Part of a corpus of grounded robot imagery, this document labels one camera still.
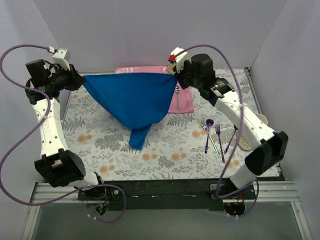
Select blue satin napkin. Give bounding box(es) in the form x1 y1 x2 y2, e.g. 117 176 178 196
83 72 177 151

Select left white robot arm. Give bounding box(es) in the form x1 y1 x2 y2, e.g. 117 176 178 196
25 59 107 200

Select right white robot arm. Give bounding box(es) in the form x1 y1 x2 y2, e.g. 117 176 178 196
169 52 289 199

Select silver spoon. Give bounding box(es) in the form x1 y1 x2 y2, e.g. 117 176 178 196
175 85 181 111

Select cream mug with dark rim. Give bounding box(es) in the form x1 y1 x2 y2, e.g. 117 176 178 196
166 63 176 74

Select pink satin placemat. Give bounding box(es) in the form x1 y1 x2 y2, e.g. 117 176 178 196
114 65 195 114

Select iridescent purple spoon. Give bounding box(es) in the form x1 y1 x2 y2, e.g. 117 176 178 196
204 118 214 154

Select iridescent purple fork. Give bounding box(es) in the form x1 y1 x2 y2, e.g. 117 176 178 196
215 123 225 163

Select floral tablecloth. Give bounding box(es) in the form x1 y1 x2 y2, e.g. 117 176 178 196
47 67 281 181

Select pale yellow paper cup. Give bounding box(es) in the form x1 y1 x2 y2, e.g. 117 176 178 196
255 113 268 125

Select speckled round coaster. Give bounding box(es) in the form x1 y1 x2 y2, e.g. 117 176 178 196
238 135 252 152

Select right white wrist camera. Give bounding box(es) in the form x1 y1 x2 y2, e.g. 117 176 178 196
168 47 191 73

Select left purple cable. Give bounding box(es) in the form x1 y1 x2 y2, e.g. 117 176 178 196
0 44 127 224

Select purple cable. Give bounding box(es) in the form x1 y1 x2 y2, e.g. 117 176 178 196
183 44 260 218
0 44 127 224

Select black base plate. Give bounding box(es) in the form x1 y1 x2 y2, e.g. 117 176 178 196
77 177 260 213

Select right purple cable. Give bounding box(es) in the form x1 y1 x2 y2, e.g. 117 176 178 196
183 44 260 218

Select aluminium frame rail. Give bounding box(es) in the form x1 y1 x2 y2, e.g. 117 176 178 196
21 178 312 240

